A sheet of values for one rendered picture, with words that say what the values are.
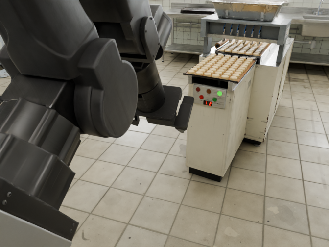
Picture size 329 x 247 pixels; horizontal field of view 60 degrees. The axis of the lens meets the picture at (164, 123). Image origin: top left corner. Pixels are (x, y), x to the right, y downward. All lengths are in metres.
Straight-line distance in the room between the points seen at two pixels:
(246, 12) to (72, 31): 2.45
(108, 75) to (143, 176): 2.26
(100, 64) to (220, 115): 1.90
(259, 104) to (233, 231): 1.21
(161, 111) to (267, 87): 2.26
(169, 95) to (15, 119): 0.30
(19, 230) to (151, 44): 0.26
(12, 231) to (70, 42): 0.14
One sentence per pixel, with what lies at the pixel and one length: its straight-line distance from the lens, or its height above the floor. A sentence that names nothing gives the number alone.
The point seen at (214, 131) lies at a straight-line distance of 2.19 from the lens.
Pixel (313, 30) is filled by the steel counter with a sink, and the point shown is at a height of 0.71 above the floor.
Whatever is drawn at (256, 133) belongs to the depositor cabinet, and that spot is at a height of 0.17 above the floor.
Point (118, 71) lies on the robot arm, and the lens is 0.27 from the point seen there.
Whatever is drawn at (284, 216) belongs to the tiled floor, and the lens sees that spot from 2.32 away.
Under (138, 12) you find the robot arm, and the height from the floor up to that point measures 1.53.
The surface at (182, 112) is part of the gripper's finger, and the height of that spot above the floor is 1.35.
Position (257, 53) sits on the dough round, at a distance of 2.66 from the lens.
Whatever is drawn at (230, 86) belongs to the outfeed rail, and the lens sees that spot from 1.98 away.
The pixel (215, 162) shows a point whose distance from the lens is 2.33.
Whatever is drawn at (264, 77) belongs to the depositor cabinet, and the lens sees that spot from 2.68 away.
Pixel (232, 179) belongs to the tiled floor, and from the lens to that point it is 2.52.
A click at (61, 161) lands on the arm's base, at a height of 1.44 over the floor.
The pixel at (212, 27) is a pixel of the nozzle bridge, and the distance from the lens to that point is 2.78.
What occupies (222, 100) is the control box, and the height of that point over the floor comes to 0.76.
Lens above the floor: 1.57
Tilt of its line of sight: 29 degrees down
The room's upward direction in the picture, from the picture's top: straight up
